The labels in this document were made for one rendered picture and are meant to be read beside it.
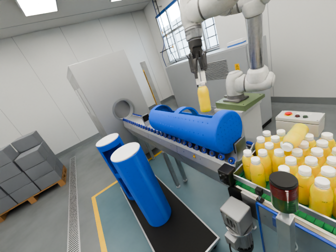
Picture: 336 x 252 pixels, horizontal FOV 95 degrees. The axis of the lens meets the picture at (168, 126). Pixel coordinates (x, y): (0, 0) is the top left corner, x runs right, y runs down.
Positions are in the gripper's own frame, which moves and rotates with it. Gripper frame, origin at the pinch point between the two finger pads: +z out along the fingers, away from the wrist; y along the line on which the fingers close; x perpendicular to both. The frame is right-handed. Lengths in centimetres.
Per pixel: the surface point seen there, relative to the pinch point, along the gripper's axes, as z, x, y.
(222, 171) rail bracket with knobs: 50, 17, 12
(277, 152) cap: 40, 37, -5
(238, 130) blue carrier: 38.9, 8.2, -18.7
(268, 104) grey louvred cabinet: 77, -64, -210
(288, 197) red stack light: 31, 54, 30
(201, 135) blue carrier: 35.4, -2.4, 4.8
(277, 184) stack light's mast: 28, 52, 31
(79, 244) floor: 162, -130, 118
